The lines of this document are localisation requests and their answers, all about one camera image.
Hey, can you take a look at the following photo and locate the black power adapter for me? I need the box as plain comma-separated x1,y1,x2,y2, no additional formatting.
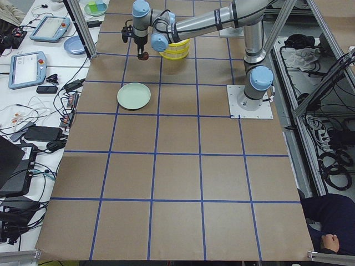
24,126,62,142

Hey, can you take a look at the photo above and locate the light green plate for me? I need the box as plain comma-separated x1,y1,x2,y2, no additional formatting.
117,83,151,110

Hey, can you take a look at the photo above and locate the lower teach pendant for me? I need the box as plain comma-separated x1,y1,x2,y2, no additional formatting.
8,51,47,90

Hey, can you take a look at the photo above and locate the blue plate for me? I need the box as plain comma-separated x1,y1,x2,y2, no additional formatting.
63,35,85,55

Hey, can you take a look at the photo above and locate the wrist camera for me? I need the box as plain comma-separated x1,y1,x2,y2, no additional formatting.
121,25,133,43

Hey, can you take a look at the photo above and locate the teach pendant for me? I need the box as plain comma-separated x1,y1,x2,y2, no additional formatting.
8,51,47,90
29,16,71,42

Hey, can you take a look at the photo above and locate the green bowl with blocks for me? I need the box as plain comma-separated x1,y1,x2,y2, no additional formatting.
84,0,108,17

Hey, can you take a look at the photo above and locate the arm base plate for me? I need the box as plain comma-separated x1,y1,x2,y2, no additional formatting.
219,27,244,38
227,85,273,120

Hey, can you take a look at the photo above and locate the black laptop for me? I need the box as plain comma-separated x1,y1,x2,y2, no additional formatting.
1,137,37,197

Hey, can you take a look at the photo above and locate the brown steamed bun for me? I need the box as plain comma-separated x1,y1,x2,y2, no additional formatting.
138,52,149,60

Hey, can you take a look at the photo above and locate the aluminium frame post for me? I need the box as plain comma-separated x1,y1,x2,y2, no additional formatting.
63,0,97,59

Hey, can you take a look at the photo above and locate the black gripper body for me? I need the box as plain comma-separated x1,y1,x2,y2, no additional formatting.
133,27,148,48

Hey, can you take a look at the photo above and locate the upper teach pendant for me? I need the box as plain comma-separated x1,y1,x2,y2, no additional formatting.
29,16,71,42

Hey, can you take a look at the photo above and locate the crumpled white cloth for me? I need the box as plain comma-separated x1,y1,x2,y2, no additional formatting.
285,48,321,71

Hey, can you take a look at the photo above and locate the yellow bamboo steamer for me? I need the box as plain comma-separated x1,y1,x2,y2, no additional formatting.
165,39,190,54
159,50,189,60

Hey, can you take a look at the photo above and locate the seated person's hand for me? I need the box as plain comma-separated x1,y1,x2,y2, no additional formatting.
320,234,340,254

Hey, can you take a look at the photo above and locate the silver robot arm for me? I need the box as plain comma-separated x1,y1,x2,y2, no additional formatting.
122,1,273,65

